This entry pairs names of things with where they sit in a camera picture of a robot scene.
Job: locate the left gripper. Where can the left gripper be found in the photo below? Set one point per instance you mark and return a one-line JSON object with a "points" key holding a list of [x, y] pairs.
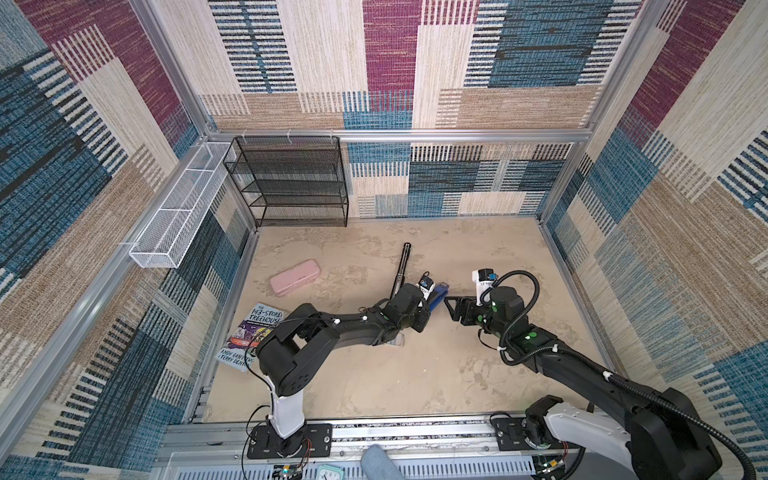
{"points": [[422, 317]]}

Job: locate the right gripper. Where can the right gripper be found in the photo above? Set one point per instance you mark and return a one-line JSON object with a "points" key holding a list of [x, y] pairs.
{"points": [[467, 302]]}

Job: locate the black stapler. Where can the black stapler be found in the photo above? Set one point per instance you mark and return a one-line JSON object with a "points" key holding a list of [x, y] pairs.
{"points": [[401, 270]]}

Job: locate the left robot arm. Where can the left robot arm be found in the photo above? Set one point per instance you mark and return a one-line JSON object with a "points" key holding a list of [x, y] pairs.
{"points": [[291, 354]]}

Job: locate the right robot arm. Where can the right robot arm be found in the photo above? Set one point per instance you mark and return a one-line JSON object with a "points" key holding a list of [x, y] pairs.
{"points": [[656, 435]]}

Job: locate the pink pencil case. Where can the pink pencil case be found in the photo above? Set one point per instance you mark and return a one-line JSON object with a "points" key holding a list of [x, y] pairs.
{"points": [[295, 277]]}

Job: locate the purple paperback book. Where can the purple paperback book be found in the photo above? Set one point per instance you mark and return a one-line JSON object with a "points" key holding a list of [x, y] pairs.
{"points": [[237, 349]]}

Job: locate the grey rounded object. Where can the grey rounded object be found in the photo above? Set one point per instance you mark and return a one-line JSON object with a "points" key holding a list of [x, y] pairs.
{"points": [[376, 465]]}

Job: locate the black mesh shelf rack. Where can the black mesh shelf rack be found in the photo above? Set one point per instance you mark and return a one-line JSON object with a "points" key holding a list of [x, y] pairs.
{"points": [[290, 181]]}

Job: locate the teal electronics box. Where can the teal electronics box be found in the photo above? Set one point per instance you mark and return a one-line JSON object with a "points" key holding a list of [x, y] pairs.
{"points": [[329, 472]]}

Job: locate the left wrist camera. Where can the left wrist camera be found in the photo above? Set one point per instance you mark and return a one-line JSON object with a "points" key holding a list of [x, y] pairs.
{"points": [[426, 285]]}

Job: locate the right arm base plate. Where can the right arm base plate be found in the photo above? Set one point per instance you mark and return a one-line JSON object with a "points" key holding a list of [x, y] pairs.
{"points": [[519, 433]]}

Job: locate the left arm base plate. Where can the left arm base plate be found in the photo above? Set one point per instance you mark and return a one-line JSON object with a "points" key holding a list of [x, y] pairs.
{"points": [[313, 439]]}

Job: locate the white wire basket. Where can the white wire basket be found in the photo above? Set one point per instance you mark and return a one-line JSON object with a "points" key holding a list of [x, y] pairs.
{"points": [[164, 242]]}

